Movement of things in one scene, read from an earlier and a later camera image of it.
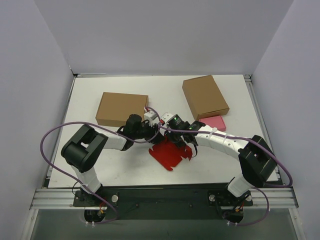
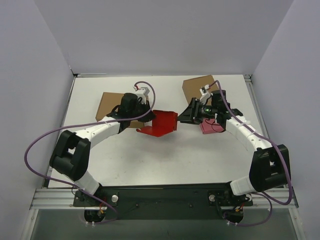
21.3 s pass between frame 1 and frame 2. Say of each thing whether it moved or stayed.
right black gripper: moved
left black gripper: moved
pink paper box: stayed
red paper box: moved
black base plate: stayed
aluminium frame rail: stayed
